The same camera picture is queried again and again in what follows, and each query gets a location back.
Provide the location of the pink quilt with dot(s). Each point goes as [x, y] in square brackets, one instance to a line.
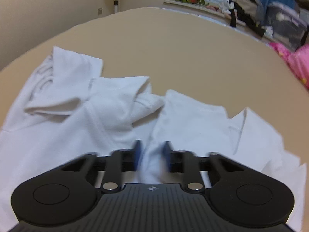
[297, 61]

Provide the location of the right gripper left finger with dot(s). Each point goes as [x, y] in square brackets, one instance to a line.
[70, 191]

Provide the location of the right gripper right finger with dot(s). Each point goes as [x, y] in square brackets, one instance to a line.
[235, 192]

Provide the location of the white small garment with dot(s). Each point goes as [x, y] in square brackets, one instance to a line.
[67, 109]

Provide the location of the pile of clothes on sill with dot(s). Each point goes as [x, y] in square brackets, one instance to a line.
[251, 12]

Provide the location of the clear plastic storage bin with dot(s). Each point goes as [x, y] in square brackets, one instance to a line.
[286, 24]

